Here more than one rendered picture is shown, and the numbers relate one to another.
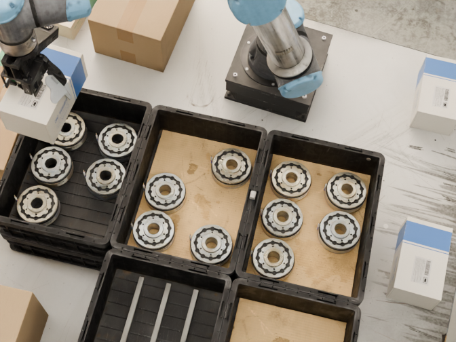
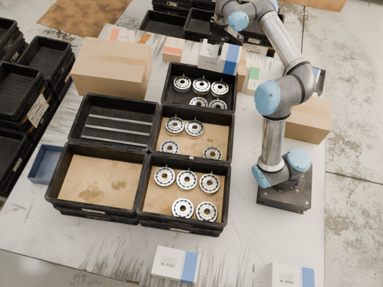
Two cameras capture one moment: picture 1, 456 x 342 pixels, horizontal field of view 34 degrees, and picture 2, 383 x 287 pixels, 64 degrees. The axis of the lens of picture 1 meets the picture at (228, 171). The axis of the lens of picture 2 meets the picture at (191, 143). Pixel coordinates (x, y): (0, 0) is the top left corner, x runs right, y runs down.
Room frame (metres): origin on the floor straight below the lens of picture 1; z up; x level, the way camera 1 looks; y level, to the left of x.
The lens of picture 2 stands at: (0.64, -0.72, 2.22)
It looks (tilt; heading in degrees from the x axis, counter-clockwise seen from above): 60 degrees down; 82
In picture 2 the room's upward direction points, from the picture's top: 7 degrees clockwise
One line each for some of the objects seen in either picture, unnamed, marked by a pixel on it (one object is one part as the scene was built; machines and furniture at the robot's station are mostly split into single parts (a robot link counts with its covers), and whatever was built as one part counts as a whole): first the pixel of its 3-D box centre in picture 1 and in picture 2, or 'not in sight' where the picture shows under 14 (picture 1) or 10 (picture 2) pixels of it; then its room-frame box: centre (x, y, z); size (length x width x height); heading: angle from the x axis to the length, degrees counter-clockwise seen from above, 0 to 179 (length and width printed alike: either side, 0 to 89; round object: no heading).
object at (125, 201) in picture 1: (191, 186); (194, 132); (0.76, 0.09, 0.92); 0.40 x 0.30 x 0.02; 171
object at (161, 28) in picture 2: not in sight; (164, 34); (0.58, 1.56, 0.26); 0.40 x 0.30 x 0.23; 165
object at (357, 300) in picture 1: (312, 214); (185, 188); (0.71, -0.21, 0.92); 0.40 x 0.30 x 0.02; 171
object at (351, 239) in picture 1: (340, 230); (182, 208); (0.70, -0.29, 0.86); 0.10 x 0.10 x 0.01
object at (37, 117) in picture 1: (44, 91); (219, 57); (0.89, 0.44, 1.09); 0.20 x 0.12 x 0.09; 165
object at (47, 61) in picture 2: not in sight; (49, 72); (-0.33, 1.03, 0.31); 0.40 x 0.30 x 0.34; 75
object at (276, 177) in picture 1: (291, 178); (209, 183); (0.83, -0.16, 0.86); 0.10 x 0.10 x 0.01
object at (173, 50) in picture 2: not in sight; (173, 50); (0.66, 0.85, 0.74); 0.16 x 0.12 x 0.07; 78
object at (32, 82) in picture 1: (24, 62); (218, 31); (0.86, 0.44, 1.25); 0.09 x 0.08 x 0.12; 165
